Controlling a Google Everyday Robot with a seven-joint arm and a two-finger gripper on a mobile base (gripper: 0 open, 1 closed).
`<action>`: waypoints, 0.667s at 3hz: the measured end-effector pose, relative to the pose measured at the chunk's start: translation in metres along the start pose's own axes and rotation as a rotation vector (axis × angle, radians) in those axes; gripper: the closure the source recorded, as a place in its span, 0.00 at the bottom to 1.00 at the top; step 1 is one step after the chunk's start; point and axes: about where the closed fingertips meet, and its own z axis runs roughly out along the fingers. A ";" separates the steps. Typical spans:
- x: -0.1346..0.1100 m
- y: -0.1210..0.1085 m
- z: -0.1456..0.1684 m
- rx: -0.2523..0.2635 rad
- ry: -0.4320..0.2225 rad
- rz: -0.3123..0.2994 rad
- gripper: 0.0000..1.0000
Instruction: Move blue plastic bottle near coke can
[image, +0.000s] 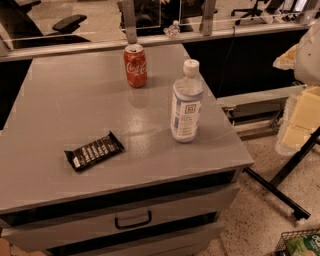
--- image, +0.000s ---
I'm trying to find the black snack bar wrapper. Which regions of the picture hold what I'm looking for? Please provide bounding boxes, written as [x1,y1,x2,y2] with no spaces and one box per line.
[64,132,124,172]

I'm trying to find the black drawer handle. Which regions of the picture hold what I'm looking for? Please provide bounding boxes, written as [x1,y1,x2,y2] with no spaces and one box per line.
[114,210,152,230]

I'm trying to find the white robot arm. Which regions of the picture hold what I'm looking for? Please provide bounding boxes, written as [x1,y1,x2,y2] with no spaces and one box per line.
[273,22,320,156]

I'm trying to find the blue label plastic bottle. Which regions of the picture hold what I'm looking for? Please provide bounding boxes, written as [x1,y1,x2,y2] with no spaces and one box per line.
[170,59,203,143]

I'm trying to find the black metal stand frame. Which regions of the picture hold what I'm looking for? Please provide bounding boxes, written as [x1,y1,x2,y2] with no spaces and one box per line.
[244,127,320,220]

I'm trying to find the distant black office chair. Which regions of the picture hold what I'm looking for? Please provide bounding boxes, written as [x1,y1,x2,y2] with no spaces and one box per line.
[231,0,284,25]

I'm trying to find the red coke can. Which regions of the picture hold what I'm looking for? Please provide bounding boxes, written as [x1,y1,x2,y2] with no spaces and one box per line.
[124,44,147,88]

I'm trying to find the small clear bottle background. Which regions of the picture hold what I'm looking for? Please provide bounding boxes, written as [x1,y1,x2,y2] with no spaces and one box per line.
[163,20,180,38]

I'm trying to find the wire basket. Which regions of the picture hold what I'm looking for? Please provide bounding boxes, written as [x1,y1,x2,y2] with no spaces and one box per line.
[275,228,320,256]

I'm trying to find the green package in basket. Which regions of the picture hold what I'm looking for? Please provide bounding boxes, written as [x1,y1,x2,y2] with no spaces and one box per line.
[285,234,320,256]

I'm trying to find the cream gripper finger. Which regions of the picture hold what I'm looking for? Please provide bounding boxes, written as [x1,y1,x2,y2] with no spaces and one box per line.
[275,86,320,156]

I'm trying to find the grey drawer cabinet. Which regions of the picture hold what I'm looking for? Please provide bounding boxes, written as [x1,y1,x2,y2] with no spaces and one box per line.
[0,45,252,256]

